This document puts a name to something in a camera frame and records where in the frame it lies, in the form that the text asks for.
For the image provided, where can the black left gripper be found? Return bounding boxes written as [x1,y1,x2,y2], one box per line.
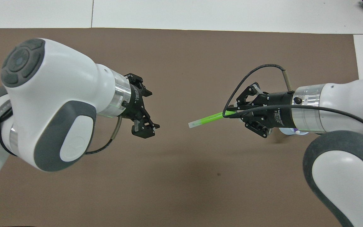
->
[121,73,161,139]

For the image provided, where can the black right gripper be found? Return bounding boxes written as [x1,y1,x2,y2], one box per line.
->
[227,83,296,139]

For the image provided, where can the green pen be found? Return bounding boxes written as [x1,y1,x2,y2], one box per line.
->
[188,110,236,129]

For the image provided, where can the clear plastic cup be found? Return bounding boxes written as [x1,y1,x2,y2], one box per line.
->
[279,127,309,136]

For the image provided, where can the brown table mat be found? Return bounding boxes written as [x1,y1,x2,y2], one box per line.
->
[0,28,360,227]

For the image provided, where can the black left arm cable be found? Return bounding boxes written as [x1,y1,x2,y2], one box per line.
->
[85,117,123,155]

